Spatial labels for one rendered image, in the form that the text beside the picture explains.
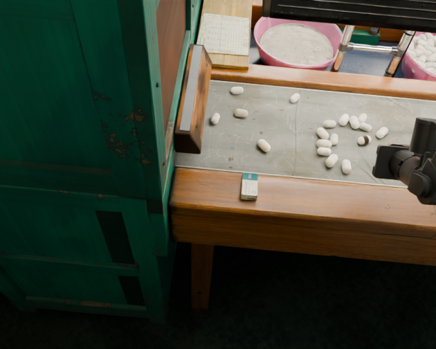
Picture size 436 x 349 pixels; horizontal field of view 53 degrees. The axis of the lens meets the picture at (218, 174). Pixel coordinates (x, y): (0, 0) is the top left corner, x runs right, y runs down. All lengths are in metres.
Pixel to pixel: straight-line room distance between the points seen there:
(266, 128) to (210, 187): 0.24
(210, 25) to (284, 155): 0.48
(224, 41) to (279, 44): 0.19
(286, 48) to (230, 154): 0.45
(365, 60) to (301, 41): 0.22
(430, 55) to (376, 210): 0.63
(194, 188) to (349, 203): 0.34
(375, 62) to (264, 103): 0.46
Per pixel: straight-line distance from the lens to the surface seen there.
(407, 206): 1.07
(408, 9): 0.99
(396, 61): 1.31
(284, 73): 1.25
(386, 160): 0.91
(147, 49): 0.59
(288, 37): 1.43
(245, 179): 0.97
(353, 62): 1.49
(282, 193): 0.99
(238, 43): 1.30
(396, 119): 1.26
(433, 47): 1.55
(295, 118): 1.17
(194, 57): 1.12
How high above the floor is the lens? 1.58
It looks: 55 degrees down
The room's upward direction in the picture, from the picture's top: 5 degrees clockwise
